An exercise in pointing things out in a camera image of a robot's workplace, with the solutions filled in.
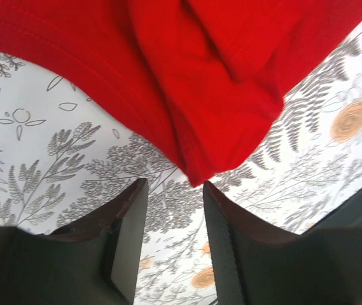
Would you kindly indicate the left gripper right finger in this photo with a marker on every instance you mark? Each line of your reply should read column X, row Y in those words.
column 255, row 262

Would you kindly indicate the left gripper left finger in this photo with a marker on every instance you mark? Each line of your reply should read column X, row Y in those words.
column 93, row 260

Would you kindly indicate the red t shirt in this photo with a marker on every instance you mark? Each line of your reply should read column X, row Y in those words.
column 201, row 80

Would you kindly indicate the floral table cloth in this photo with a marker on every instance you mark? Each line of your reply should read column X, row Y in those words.
column 62, row 156

